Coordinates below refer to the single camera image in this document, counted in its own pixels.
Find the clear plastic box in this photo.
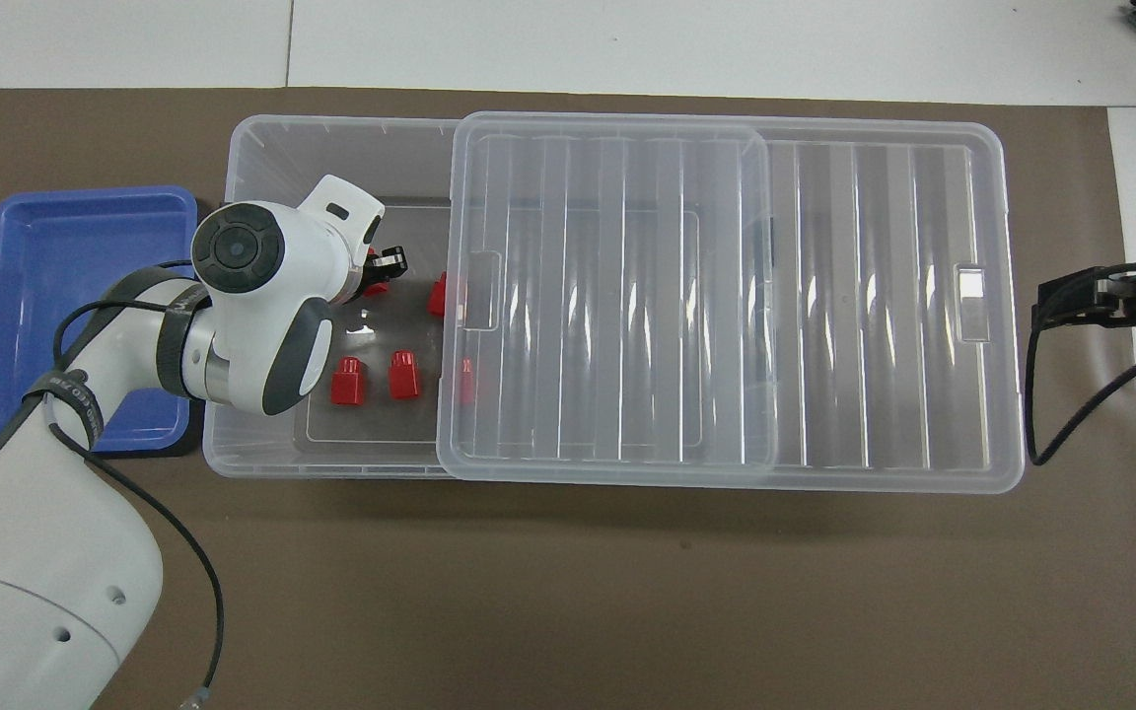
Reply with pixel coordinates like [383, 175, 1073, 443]
[200, 113, 780, 484]

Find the clear plastic lid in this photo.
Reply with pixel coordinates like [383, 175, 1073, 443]
[435, 110, 1027, 495]

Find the blue plastic tray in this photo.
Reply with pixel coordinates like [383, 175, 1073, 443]
[0, 186, 200, 456]

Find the black cable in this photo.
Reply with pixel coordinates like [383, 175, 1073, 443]
[1024, 301, 1136, 467]
[52, 258, 226, 710]

